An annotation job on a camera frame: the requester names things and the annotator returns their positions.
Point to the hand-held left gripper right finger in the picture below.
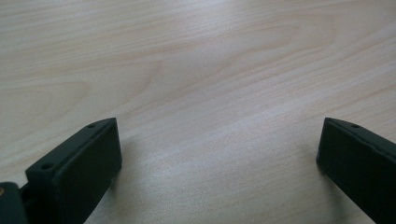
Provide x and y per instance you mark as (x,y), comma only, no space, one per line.
(358,165)

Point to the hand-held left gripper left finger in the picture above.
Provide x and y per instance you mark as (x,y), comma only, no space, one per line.
(77,168)

